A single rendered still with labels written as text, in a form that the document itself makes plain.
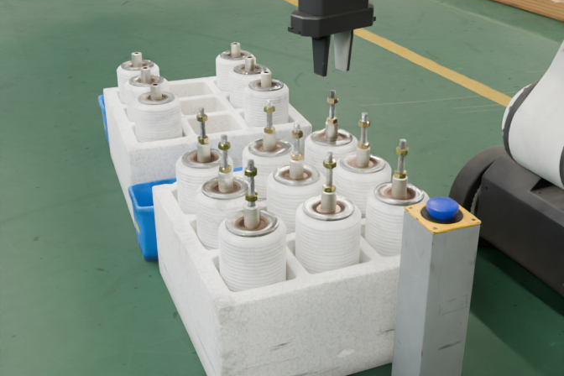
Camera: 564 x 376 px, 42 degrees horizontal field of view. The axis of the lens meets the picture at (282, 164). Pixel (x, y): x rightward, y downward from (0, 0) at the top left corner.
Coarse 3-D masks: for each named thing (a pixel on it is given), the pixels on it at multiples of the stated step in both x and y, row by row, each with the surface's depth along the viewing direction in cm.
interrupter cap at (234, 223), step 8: (232, 216) 105; (240, 216) 104; (264, 216) 104; (272, 216) 104; (232, 224) 102; (240, 224) 103; (264, 224) 103; (272, 224) 102; (232, 232) 100; (240, 232) 100; (248, 232) 100; (256, 232) 100; (264, 232) 100
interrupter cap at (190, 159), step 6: (192, 150) 125; (216, 150) 125; (186, 156) 123; (192, 156) 123; (216, 156) 123; (186, 162) 121; (192, 162) 121; (198, 162) 122; (204, 162) 122; (210, 162) 121; (216, 162) 121; (198, 168) 119; (204, 168) 119
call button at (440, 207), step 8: (432, 200) 92; (440, 200) 92; (448, 200) 92; (432, 208) 91; (440, 208) 90; (448, 208) 90; (456, 208) 91; (432, 216) 92; (440, 216) 90; (448, 216) 90
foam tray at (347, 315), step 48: (192, 240) 113; (288, 240) 113; (192, 288) 111; (288, 288) 101; (336, 288) 103; (384, 288) 107; (192, 336) 117; (240, 336) 100; (288, 336) 104; (336, 336) 107; (384, 336) 111
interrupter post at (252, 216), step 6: (246, 204) 102; (258, 204) 102; (246, 210) 101; (252, 210) 101; (258, 210) 102; (246, 216) 102; (252, 216) 101; (258, 216) 102; (246, 222) 102; (252, 222) 102; (258, 222) 102
